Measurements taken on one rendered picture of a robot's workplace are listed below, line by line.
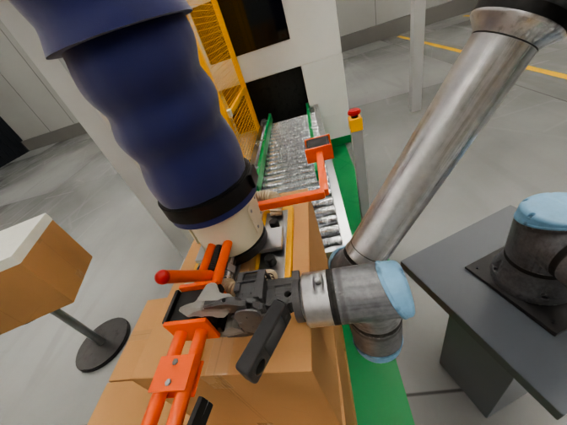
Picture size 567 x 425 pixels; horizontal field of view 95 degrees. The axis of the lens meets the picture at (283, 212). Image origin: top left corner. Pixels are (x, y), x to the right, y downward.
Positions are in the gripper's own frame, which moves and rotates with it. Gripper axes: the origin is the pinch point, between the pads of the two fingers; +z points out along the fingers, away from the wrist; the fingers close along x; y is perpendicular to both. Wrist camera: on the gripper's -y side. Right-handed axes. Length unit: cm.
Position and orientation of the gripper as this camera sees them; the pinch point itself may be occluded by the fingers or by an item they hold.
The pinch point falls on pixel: (194, 324)
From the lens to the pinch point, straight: 53.0
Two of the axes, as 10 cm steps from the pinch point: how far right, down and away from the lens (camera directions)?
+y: 0.3, -6.2, 7.8
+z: -9.6, 1.9, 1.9
